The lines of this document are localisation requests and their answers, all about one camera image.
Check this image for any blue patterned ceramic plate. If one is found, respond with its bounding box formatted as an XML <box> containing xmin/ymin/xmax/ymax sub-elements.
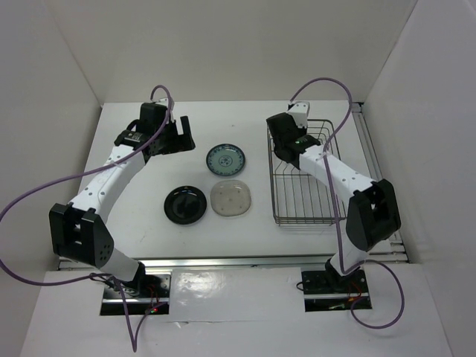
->
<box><xmin>205</xmin><ymin>144</ymin><xmax>246</xmax><ymax>177</ymax></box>

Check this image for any black round plate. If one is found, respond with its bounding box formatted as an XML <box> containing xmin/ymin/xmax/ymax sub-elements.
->
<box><xmin>164</xmin><ymin>186</ymin><xmax>208</xmax><ymax>225</ymax></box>

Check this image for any smoky translucent square plate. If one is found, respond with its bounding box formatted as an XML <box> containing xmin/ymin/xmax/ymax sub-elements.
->
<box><xmin>210</xmin><ymin>180</ymin><xmax>252</xmax><ymax>217</ymax></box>

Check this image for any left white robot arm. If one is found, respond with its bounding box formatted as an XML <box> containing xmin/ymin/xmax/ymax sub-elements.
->
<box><xmin>49</xmin><ymin>99</ymin><xmax>195</xmax><ymax>297</ymax></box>

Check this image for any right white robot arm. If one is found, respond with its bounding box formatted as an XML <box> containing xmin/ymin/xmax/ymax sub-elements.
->
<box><xmin>266</xmin><ymin>112</ymin><xmax>402</xmax><ymax>292</ymax></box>

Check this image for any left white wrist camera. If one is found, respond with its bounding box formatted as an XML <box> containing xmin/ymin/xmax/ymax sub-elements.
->
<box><xmin>152</xmin><ymin>97</ymin><xmax>175</xmax><ymax>112</ymax></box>

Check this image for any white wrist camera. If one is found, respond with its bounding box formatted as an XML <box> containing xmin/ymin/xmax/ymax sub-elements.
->
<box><xmin>152</xmin><ymin>97</ymin><xmax>175</xmax><ymax>112</ymax></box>
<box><xmin>286</xmin><ymin>101</ymin><xmax>310</xmax><ymax>129</ymax></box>

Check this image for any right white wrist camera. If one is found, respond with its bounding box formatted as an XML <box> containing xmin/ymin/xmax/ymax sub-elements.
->
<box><xmin>286</xmin><ymin>101</ymin><xmax>310</xmax><ymax>129</ymax></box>

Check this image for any metal wire dish rack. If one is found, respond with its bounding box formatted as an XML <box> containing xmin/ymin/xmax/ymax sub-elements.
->
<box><xmin>267</xmin><ymin>129</ymin><xmax>335</xmax><ymax>226</ymax></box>

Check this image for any aluminium front rail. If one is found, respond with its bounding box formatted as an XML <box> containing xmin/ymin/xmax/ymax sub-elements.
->
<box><xmin>58</xmin><ymin>252</ymin><xmax>408</xmax><ymax>271</ymax></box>

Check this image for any aluminium side rail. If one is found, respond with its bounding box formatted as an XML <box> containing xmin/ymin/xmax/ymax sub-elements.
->
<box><xmin>352</xmin><ymin>103</ymin><xmax>408</xmax><ymax>262</ymax></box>

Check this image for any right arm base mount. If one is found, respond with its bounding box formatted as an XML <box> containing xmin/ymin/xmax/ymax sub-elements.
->
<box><xmin>296</xmin><ymin>269</ymin><xmax>372</xmax><ymax>312</ymax></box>

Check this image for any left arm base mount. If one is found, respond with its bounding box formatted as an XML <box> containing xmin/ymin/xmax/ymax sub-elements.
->
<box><xmin>100</xmin><ymin>272</ymin><xmax>172</xmax><ymax>316</ymax></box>

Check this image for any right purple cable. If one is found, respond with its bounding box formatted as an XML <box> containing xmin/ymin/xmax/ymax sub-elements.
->
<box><xmin>289</xmin><ymin>77</ymin><xmax>406</xmax><ymax>329</ymax></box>

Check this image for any purple cable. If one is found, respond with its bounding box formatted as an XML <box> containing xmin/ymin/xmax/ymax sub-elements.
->
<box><xmin>289</xmin><ymin>77</ymin><xmax>406</xmax><ymax>329</ymax></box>
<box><xmin>0</xmin><ymin>85</ymin><xmax>176</xmax><ymax>353</ymax></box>

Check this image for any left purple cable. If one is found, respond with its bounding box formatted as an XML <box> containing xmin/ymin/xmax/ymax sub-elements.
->
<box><xmin>0</xmin><ymin>85</ymin><xmax>176</xmax><ymax>353</ymax></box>

